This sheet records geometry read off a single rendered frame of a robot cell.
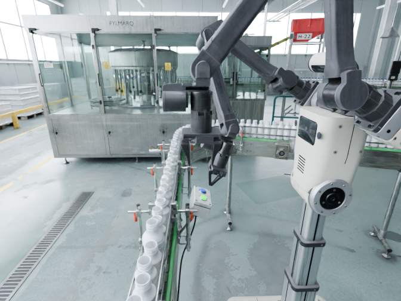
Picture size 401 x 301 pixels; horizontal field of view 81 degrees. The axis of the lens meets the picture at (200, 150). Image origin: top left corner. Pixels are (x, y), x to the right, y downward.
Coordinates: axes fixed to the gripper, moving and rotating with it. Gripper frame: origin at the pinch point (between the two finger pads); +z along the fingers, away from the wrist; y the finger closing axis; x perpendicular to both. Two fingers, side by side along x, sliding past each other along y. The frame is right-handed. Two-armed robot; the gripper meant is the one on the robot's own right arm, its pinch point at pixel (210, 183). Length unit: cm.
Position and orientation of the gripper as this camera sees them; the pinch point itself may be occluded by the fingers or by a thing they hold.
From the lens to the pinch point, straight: 101.1
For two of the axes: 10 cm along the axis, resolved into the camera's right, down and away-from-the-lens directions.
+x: 9.4, 3.1, 1.4
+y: 0.3, 3.3, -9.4
